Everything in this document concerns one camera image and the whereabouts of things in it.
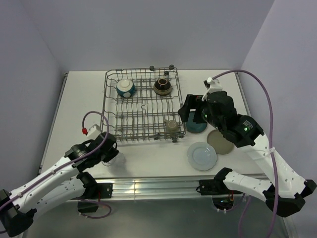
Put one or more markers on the grey wire dish rack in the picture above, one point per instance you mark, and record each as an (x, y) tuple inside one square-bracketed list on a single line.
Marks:
[(141, 117)]

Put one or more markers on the grey ceramic mug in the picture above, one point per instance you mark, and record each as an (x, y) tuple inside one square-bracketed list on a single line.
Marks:
[(171, 126)]

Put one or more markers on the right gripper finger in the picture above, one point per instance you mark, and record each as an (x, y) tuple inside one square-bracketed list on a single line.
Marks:
[(198, 116), (191, 103)]

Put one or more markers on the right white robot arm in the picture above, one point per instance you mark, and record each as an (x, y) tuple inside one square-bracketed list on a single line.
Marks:
[(284, 191)]

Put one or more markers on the aluminium front rail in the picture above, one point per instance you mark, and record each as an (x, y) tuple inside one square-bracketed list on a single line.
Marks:
[(154, 188)]

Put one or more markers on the beige ceramic saucer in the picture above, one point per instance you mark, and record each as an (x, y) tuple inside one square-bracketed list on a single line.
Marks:
[(219, 143)]

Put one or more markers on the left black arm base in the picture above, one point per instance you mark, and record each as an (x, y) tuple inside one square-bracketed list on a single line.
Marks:
[(98, 192)]

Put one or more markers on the teal glazed saucer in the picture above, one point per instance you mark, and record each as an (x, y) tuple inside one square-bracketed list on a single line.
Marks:
[(193, 127)]

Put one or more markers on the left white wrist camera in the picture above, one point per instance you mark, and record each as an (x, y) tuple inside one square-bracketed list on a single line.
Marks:
[(92, 133)]

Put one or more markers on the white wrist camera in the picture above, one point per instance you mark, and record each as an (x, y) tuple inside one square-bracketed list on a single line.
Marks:
[(92, 133), (212, 85)]

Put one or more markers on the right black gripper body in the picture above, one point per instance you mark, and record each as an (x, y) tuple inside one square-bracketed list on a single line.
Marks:
[(212, 120)]

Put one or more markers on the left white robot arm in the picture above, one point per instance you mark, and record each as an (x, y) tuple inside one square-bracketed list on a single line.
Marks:
[(66, 179)]

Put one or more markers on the dark patterned bowl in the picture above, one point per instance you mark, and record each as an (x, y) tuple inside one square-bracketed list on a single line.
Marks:
[(162, 87)]

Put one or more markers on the teal white-dotted bowl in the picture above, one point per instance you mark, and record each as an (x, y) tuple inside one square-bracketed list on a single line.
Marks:
[(125, 88)]

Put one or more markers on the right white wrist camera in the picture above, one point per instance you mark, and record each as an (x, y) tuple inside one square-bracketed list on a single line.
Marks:
[(212, 85)]

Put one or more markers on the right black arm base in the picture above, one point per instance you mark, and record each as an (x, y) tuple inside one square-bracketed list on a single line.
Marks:
[(209, 187)]

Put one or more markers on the clear drinking glass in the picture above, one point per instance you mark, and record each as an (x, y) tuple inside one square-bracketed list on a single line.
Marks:
[(118, 161)]

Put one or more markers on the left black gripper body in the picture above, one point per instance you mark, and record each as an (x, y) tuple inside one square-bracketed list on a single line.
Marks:
[(106, 156)]

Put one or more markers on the light blue scalloped plate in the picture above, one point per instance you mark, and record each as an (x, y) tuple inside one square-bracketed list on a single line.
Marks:
[(201, 156)]

